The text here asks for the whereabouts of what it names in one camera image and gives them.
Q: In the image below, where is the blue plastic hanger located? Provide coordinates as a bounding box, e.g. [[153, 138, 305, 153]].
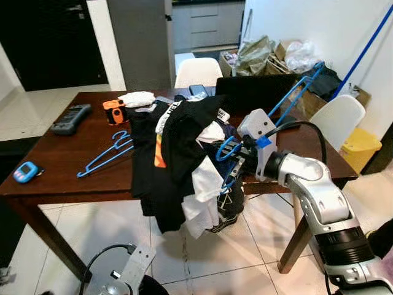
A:
[[215, 61, 326, 192], [77, 130, 134, 179]]

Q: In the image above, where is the black laptop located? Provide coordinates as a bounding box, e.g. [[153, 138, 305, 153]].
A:
[[215, 74, 302, 116]]

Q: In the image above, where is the black clothes pile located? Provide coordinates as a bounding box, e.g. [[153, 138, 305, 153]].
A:
[[130, 94, 246, 235]]

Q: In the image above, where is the brown cardboard box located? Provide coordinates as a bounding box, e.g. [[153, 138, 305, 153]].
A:
[[295, 86, 372, 120]]

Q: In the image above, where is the white plastic chair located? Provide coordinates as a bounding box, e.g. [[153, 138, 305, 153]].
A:
[[304, 94, 367, 152], [174, 58, 224, 89]]

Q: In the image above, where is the olive plastic bag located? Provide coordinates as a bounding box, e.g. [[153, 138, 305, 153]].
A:
[[236, 35, 275, 76]]

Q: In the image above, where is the black bag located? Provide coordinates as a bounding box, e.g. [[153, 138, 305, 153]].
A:
[[300, 65, 343, 99]]

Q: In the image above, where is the yellow bin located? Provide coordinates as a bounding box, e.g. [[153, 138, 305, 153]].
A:
[[339, 127, 383, 176]]

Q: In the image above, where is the white plastic bag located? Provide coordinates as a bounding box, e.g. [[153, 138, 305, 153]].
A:
[[284, 40, 320, 73]]

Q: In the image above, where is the white crumpled cloth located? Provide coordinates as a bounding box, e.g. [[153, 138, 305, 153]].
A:
[[117, 91, 158, 111]]

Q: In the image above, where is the orange handheld device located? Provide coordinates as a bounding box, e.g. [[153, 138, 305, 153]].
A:
[[102, 98, 128, 127]]

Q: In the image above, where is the grey drawer cabinet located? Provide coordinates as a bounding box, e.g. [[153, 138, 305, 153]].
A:
[[172, 2, 246, 53]]

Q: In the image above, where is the blue pole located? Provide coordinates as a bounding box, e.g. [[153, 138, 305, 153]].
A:
[[332, 5, 393, 100]]

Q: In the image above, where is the grey multimeter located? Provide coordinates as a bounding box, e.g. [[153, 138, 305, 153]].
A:
[[50, 103, 93, 136]]

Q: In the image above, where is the dark wooden table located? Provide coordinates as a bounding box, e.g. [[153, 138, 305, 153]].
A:
[[0, 88, 360, 282]]

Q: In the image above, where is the small blue device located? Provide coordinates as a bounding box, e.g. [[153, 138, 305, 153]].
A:
[[13, 161, 41, 184]]

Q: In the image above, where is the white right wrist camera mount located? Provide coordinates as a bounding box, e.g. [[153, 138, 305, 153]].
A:
[[238, 108, 278, 183]]

